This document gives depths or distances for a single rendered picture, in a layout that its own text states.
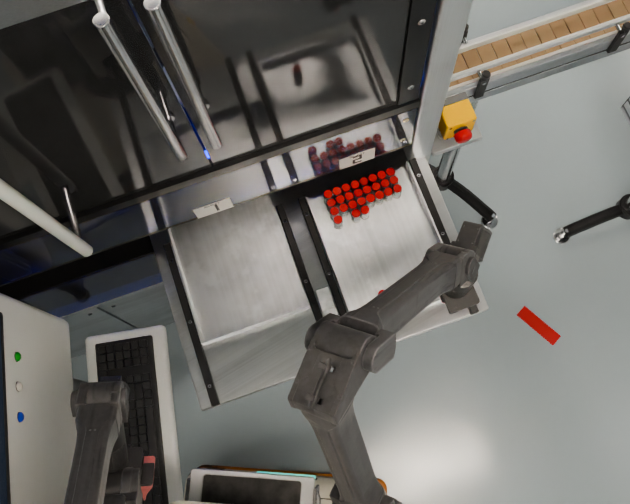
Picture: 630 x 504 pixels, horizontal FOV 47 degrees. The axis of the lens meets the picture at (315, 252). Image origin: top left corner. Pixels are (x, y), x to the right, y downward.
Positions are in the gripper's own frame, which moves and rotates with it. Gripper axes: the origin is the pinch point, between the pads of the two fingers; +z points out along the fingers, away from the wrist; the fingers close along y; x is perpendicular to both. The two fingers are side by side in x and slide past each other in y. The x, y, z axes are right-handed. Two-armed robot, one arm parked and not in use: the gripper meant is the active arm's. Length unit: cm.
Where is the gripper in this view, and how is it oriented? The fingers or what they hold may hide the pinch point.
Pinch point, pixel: (449, 293)
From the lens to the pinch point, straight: 155.1
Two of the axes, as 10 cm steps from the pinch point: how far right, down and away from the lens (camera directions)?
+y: -3.4, -9.0, 2.6
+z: 0.5, 2.5, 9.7
